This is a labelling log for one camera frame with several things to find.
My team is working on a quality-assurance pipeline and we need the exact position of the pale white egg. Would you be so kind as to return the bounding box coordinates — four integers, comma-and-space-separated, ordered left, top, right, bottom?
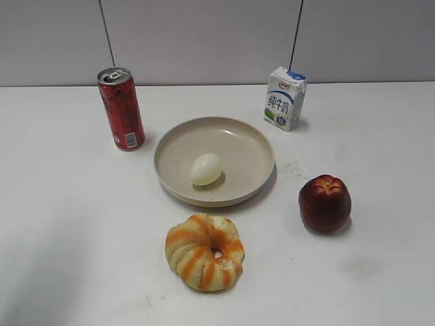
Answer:
190, 153, 223, 186

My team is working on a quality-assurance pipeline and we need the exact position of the beige round plate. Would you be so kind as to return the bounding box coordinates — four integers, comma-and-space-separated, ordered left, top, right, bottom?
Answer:
154, 117, 275, 208

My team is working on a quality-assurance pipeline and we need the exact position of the white milk carton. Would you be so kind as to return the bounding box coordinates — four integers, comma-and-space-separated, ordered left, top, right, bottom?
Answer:
264, 67, 307, 132

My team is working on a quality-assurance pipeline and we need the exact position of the dark red apple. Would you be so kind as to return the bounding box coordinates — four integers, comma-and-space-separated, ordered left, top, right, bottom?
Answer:
298, 175, 351, 232

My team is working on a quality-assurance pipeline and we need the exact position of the red drink can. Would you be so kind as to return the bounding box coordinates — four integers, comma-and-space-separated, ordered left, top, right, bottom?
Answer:
97, 67, 145, 151

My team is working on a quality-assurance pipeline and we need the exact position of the orange striped bread ring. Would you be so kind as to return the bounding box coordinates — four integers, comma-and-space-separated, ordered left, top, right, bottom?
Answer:
165, 213, 245, 292

